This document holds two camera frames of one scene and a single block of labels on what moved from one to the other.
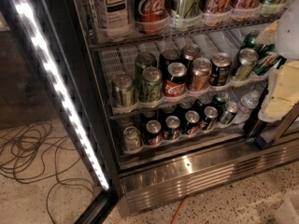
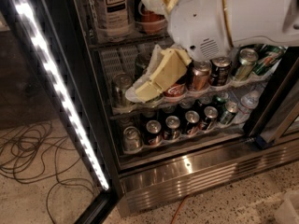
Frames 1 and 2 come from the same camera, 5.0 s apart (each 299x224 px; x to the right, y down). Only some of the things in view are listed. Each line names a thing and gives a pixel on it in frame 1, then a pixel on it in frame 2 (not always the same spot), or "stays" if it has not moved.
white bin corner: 287,211 stays
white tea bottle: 115,12 stays
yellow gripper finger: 268,36 -> 161,1
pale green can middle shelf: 248,60 stays
